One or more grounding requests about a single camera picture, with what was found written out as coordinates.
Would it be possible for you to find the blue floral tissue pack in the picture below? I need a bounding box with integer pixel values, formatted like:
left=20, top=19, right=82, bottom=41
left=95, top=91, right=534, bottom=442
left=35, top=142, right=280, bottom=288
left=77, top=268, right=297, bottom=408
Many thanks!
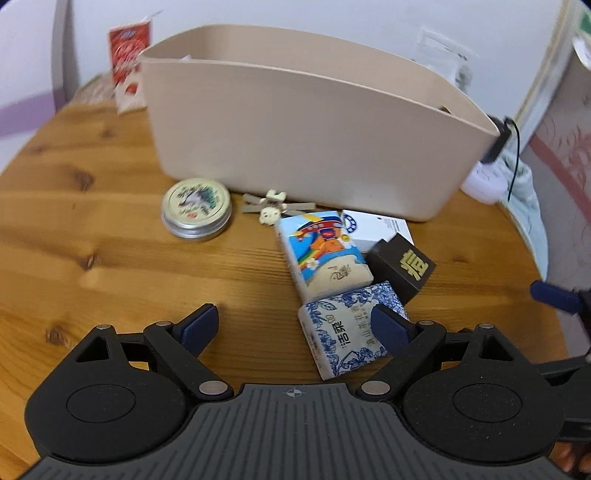
left=298, top=281, right=410, bottom=382

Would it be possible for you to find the beige plastic storage bin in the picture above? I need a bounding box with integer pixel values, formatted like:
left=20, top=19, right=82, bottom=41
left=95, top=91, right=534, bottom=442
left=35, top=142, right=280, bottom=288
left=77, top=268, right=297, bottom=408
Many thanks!
left=139, top=24, right=503, bottom=223

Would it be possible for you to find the black box with gold print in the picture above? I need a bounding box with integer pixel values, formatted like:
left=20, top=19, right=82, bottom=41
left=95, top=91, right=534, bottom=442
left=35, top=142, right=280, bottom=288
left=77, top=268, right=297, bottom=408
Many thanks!
left=366, top=233, right=437, bottom=306

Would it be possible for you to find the wooden bear clip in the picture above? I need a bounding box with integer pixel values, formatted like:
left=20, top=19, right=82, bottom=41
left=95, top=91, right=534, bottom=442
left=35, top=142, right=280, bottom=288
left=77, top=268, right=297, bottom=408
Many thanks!
left=242, top=188, right=317, bottom=228

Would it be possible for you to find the white card box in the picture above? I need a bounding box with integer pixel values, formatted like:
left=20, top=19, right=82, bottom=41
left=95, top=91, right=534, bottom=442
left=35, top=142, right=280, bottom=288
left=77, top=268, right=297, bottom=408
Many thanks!
left=341, top=209, right=414, bottom=254

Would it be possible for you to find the colourful cartoon tissue pack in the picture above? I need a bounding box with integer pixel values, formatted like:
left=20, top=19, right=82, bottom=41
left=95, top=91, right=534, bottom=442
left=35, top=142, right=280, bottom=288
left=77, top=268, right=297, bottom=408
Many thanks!
left=275, top=210, right=374, bottom=305

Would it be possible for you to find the red and white carton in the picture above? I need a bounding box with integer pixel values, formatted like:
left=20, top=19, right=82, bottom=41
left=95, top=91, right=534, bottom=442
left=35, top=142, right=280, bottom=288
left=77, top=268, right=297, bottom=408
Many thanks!
left=108, top=19, right=154, bottom=114

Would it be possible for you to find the woven straw mat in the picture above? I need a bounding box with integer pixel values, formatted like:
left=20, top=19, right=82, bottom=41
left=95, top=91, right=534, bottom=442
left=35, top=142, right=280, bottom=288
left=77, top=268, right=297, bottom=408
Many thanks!
left=71, top=75, right=117, bottom=106

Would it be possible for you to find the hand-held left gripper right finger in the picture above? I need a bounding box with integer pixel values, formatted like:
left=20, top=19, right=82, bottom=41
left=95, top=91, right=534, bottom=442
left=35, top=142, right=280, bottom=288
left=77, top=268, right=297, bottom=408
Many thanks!
left=358, top=304, right=525, bottom=402

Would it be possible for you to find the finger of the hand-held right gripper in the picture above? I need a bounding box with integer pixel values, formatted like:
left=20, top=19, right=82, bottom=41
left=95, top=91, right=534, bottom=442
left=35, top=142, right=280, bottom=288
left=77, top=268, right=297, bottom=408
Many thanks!
left=530, top=279, right=591, bottom=324

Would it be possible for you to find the white charging device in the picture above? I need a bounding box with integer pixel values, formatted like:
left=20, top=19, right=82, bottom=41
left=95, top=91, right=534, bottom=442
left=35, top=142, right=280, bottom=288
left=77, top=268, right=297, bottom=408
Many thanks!
left=460, top=156, right=509, bottom=200

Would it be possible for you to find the green patterned white cloth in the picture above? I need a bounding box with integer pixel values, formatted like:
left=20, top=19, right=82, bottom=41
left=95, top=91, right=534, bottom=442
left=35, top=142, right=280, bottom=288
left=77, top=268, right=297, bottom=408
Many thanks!
left=496, top=147, right=551, bottom=280

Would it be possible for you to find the black plug with cable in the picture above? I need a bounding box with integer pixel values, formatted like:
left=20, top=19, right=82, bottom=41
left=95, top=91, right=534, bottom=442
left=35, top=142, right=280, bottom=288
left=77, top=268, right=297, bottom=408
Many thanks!
left=479, top=116, right=524, bottom=202

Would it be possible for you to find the clear plastic bag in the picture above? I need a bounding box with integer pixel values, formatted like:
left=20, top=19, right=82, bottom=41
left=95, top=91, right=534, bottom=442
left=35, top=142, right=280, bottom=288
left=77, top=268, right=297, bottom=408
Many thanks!
left=413, top=27, right=482, bottom=95

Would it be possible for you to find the pink floral fabric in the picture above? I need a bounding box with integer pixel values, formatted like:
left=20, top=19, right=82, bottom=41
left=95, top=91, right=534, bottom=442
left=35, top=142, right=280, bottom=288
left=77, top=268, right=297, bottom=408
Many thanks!
left=525, top=44, right=591, bottom=296

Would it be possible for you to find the grey pole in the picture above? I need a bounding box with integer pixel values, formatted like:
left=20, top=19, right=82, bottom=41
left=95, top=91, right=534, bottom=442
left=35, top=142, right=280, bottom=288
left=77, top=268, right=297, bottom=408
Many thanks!
left=52, top=0, right=80, bottom=114

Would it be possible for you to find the round metal tin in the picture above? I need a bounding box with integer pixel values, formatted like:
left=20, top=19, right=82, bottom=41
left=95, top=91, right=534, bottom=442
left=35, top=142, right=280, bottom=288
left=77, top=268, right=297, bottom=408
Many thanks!
left=160, top=177, right=233, bottom=241

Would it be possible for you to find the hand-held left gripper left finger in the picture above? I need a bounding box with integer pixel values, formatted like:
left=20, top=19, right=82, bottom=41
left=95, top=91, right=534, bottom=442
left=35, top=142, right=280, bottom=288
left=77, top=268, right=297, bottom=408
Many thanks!
left=69, top=302, right=234, bottom=402

